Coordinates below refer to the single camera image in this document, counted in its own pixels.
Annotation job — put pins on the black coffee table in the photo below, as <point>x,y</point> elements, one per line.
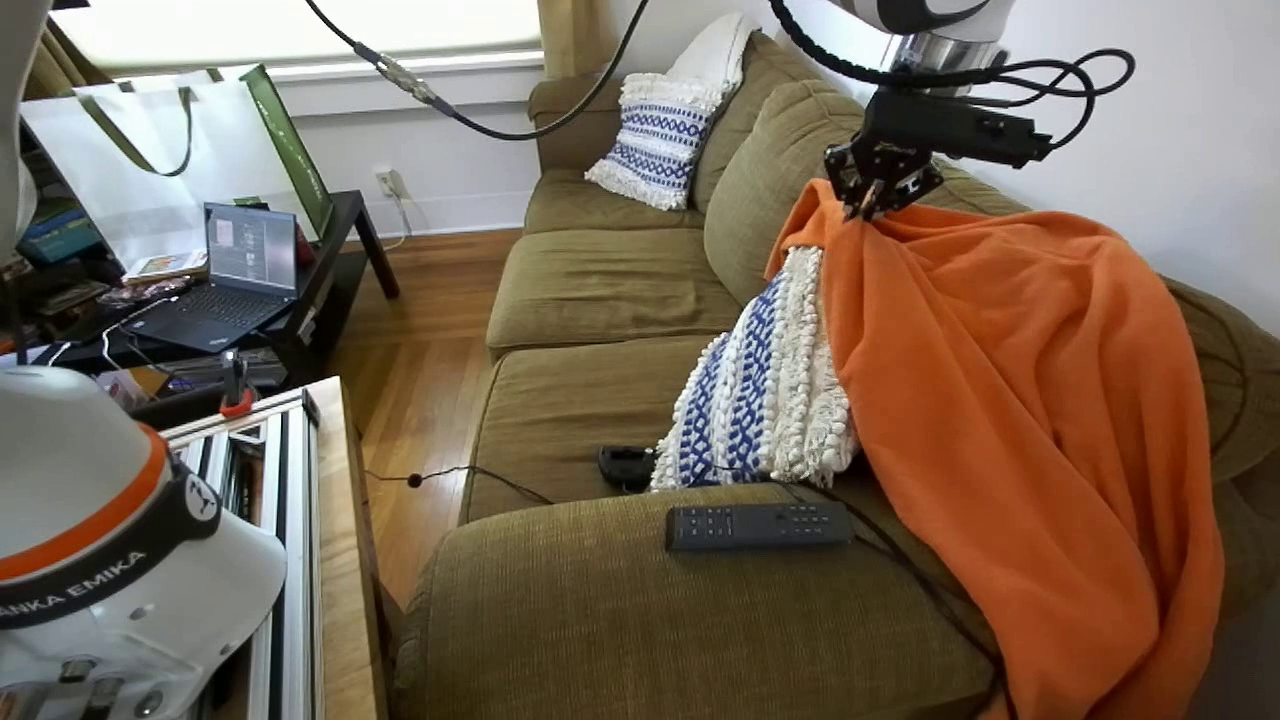
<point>340,266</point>

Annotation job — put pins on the beige curtain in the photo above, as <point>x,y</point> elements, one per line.
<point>573,33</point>

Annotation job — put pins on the white window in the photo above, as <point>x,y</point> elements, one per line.
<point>267,27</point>

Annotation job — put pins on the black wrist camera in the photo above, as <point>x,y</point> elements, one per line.
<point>963,126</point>

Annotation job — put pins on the teal box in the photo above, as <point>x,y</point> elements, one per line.
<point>58,235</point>

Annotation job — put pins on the blue white patterned pillow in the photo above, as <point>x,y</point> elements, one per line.
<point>763,386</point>
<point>655,141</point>

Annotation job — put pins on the olive sofa seat cushion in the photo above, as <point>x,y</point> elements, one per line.
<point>560,413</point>
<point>586,202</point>
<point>602,287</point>

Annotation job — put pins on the black laptop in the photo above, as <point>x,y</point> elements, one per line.
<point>247,244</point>

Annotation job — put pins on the olive sofa back cushion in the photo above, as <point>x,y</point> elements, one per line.
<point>1234,386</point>
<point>768,74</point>
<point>774,202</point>

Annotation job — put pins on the black remote control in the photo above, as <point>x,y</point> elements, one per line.
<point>752,526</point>

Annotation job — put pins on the white wall outlet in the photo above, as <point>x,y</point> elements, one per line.
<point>390,180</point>

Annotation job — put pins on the orange black clamp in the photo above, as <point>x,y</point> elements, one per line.
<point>237,386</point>

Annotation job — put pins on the orange towel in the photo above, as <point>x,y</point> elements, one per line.
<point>1012,400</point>

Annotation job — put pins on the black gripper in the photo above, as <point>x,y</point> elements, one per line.
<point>886,157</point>

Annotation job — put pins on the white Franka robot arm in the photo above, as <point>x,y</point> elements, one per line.
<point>104,532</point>

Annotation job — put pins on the olive green sofa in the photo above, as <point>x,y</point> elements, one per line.
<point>602,612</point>

